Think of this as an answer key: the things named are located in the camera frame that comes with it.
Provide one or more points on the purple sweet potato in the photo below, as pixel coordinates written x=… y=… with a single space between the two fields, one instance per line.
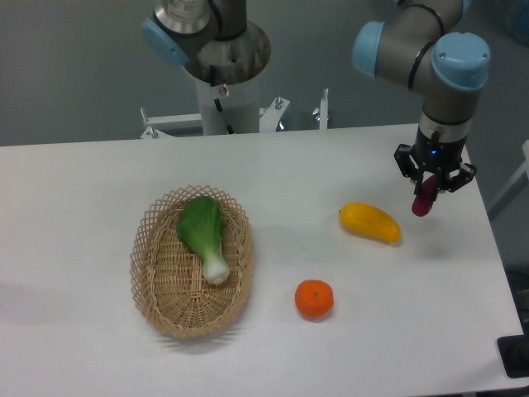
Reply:
x=425 y=198

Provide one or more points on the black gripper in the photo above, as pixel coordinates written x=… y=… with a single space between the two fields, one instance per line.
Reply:
x=430 y=156

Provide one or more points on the yellow mango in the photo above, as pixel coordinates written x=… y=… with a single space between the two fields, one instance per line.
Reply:
x=369 y=221

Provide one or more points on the white metal mounting frame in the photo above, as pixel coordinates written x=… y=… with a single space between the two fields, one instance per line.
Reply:
x=218 y=120

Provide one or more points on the woven wicker basket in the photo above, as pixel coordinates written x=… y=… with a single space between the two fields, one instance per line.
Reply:
x=167 y=281

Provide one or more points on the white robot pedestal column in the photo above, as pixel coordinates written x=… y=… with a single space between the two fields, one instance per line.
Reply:
x=230 y=70

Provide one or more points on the green bok choy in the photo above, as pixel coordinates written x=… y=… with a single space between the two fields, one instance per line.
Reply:
x=200 y=229

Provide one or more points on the orange tangerine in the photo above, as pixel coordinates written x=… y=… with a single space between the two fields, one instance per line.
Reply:
x=314 y=298

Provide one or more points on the white furniture at right edge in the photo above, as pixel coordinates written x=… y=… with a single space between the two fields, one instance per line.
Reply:
x=513 y=186

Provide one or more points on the black device at table edge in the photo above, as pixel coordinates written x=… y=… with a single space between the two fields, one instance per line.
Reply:
x=514 y=354

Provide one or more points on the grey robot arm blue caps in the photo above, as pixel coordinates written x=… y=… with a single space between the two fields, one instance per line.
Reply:
x=420 y=51

